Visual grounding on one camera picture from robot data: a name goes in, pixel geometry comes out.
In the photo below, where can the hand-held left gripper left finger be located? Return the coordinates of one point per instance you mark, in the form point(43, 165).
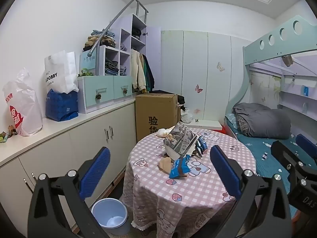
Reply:
point(95, 173)

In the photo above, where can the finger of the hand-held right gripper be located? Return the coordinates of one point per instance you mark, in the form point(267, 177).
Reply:
point(307, 145)
point(284, 153)

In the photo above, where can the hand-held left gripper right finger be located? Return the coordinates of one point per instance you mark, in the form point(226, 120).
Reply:
point(225, 173)

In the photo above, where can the blue plastic waste bin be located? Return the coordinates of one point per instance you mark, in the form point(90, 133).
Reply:
point(109, 218)

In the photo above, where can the round table pink checked tablecloth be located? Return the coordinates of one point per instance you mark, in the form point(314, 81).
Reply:
point(198, 191)

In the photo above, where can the white low cabinet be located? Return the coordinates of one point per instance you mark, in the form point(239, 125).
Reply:
point(86, 138)

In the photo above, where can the blue white snack packet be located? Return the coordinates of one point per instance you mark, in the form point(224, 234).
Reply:
point(201, 145)

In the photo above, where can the grey folded duvet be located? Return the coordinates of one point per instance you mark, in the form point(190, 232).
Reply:
point(265, 121)

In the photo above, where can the red plastic stool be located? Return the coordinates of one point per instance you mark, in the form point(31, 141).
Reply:
point(221, 130)

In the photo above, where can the small blue box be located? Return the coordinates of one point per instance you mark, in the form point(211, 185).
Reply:
point(305, 90)

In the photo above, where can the white flat board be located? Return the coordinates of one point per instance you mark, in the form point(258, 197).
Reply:
point(203, 124)

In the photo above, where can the crumpled printed grey paper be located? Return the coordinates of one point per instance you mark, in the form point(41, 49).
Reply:
point(179, 138)

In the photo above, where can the small brown crumpled scrap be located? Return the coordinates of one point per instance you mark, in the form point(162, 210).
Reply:
point(171, 136)

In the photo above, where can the faint pink butterfly sticker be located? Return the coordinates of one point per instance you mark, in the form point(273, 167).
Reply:
point(197, 110)

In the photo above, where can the crumpled white plastic bag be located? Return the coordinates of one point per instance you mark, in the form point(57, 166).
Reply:
point(186, 115)

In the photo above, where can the blue woven bag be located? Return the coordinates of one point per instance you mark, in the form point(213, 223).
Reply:
point(62, 106)

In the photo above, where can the cream orange snack packet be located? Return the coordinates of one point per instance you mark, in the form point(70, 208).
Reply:
point(162, 132)

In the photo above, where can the pinecone ornament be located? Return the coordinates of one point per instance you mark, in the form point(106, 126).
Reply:
point(125, 91)
point(99, 96)

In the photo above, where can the teal drawer cabinet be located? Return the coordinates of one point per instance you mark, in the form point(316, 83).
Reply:
point(106, 91)

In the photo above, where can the tall cardboard box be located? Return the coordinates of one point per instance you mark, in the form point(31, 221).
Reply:
point(153, 114)

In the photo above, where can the black clothing heap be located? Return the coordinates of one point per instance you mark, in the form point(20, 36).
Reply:
point(180, 101)

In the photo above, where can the small brown paper scrap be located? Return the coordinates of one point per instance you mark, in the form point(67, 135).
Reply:
point(12, 130)

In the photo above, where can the small green packet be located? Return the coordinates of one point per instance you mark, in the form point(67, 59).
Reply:
point(3, 137)

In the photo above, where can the white wardrobe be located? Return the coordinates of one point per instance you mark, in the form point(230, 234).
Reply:
point(208, 74)

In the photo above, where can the white plastic bag red print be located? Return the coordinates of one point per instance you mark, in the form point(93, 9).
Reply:
point(22, 104)

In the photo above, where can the green plant decoration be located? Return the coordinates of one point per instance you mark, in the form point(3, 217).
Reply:
point(85, 72)

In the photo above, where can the folded blue clothes stack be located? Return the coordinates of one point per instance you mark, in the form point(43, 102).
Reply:
point(123, 70)

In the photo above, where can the white paper shopping bag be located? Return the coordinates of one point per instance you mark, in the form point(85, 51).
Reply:
point(60, 72)

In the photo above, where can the folded dark jeans stack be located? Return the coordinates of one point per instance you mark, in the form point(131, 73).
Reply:
point(111, 67)

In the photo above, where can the teal bunk bed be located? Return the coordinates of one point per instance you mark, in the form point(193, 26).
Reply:
point(270, 42)

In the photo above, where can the cream hanging jacket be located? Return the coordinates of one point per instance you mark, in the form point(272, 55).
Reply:
point(137, 69)

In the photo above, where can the green hanging jacket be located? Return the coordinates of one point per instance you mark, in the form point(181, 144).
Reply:
point(148, 72)

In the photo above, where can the pile of folded clothes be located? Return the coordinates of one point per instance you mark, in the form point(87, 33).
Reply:
point(101, 41)

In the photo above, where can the lilac stair shelf unit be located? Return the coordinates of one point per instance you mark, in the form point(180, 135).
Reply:
point(125, 37)

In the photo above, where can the folded black clothes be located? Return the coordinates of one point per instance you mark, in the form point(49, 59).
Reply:
point(136, 32)

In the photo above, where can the grey metal handrail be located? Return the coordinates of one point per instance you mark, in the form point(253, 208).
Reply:
point(109, 26)

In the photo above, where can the pink butterfly wall sticker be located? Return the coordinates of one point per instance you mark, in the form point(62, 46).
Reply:
point(198, 88)

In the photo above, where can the pale butterfly wall sticker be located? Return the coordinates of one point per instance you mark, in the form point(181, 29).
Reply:
point(220, 67)

